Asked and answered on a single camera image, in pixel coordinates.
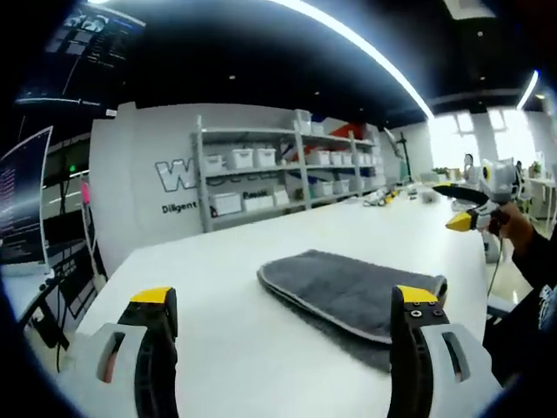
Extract grey towel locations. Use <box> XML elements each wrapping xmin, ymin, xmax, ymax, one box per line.
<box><xmin>256</xmin><ymin>248</ymin><xmax>448</xmax><ymax>374</ymax></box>

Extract rows of white storage boxes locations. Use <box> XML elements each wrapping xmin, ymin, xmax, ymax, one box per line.
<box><xmin>202</xmin><ymin>111</ymin><xmax>385</xmax><ymax>217</ymax></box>

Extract short ceiling light strip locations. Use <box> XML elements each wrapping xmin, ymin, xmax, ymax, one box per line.
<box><xmin>515</xmin><ymin>69</ymin><xmax>540</xmax><ymax>108</ymax></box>

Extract person's black printed shirt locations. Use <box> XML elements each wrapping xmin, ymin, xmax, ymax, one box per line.
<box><xmin>537</xmin><ymin>280</ymin><xmax>557</xmax><ymax>333</ymax></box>

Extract curved computer monitor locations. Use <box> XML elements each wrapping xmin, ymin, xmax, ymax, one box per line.
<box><xmin>0</xmin><ymin>125</ymin><xmax>55</xmax><ymax>276</ymax></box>

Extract overhead dark display screen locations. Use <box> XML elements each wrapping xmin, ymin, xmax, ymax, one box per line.
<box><xmin>15</xmin><ymin>2</ymin><xmax>147</xmax><ymax>108</ymax></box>

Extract grey metal shelving unit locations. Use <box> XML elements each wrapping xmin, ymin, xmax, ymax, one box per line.
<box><xmin>191</xmin><ymin>109</ymin><xmax>386</xmax><ymax>234</ymax></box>

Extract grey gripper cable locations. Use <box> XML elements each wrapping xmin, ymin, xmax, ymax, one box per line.
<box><xmin>486</xmin><ymin>234</ymin><xmax>507</xmax><ymax>301</ymax></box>

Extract yellow and black tools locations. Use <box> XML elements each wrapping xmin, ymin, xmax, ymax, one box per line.
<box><xmin>363</xmin><ymin>187</ymin><xmax>399</xmax><ymax>208</ymax></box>

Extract person's right hand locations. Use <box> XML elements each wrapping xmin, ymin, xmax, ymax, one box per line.
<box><xmin>489</xmin><ymin>202</ymin><xmax>534</xmax><ymax>253</ymax></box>

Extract black desk frame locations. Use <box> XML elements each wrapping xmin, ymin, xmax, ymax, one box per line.
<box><xmin>17</xmin><ymin>278</ymin><xmax>73</xmax><ymax>350</ymax></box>

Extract ceiling air vent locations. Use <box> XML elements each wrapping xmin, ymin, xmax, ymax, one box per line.
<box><xmin>443</xmin><ymin>0</ymin><xmax>498</xmax><ymax>20</ymax></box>

